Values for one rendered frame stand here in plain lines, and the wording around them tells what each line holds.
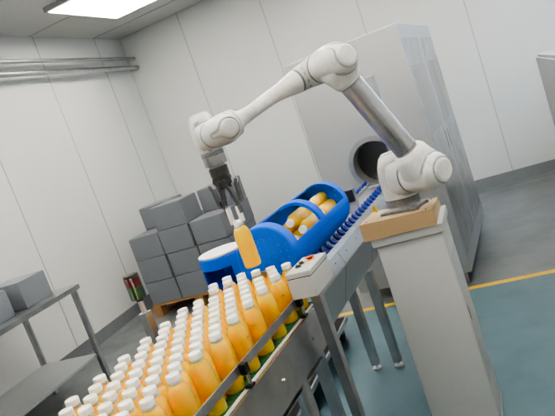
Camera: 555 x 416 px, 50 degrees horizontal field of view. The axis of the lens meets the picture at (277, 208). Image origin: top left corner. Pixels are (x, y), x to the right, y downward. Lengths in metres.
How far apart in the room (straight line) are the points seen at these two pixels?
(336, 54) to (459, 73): 5.20
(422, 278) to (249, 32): 5.71
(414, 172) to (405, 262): 0.43
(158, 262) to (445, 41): 4.16
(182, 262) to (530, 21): 4.69
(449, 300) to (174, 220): 4.12
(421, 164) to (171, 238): 4.32
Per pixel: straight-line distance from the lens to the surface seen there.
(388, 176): 2.66
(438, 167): 2.48
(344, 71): 2.33
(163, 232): 6.47
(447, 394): 2.94
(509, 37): 7.45
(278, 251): 2.54
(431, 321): 2.78
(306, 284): 2.14
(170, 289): 6.67
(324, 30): 7.65
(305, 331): 2.26
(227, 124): 2.07
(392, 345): 3.69
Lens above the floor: 1.64
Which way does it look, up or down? 8 degrees down
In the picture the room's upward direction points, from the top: 19 degrees counter-clockwise
